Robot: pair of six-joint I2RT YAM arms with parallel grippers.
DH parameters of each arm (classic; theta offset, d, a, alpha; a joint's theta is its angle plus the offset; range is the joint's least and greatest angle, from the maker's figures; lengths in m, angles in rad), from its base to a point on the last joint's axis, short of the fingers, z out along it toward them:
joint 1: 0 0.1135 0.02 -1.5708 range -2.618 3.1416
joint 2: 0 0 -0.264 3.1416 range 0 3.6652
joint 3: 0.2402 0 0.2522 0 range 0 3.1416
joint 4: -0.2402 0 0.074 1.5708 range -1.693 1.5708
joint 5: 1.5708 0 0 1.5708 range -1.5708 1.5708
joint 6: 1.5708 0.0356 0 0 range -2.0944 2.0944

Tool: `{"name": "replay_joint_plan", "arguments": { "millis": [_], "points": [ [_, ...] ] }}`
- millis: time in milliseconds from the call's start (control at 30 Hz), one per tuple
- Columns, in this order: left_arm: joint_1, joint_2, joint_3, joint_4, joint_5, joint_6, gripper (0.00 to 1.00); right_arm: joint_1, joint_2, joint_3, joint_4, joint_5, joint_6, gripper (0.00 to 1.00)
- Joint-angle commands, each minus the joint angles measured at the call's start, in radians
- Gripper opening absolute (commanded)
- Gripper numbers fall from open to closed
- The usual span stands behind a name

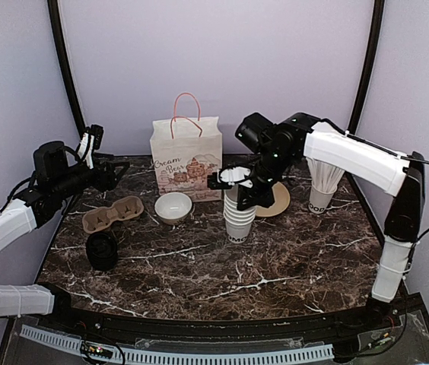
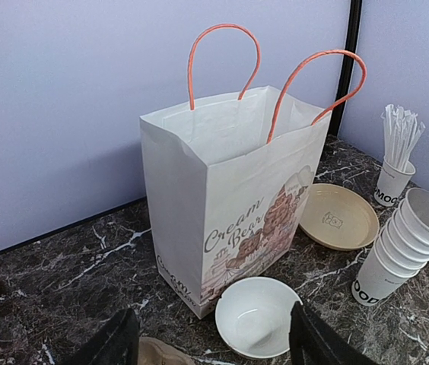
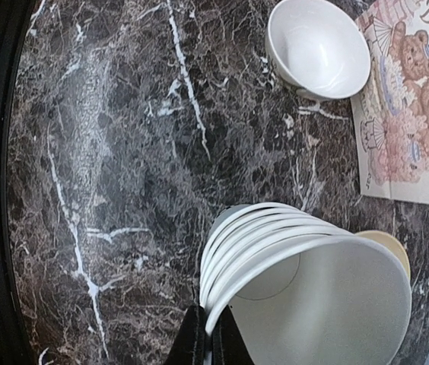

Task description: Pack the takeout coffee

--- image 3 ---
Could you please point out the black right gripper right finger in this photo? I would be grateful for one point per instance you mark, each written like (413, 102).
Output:
(228, 347)

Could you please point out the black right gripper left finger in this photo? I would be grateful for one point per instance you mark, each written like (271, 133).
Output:
(191, 342)

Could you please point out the white paper cup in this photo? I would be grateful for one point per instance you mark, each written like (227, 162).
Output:
(314, 299)

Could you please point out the stack of white paper cups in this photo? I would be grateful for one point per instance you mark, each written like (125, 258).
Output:
(240, 228)

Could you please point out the beige round plate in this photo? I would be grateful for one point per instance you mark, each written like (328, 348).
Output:
(392, 244)

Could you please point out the cream bear paper bag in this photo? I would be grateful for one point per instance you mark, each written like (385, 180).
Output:
(391, 113)

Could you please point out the white ceramic bowl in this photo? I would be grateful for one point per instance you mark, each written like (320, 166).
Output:
(317, 48)

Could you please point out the black table front rail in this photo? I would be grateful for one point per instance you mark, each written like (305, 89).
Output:
(14, 343)

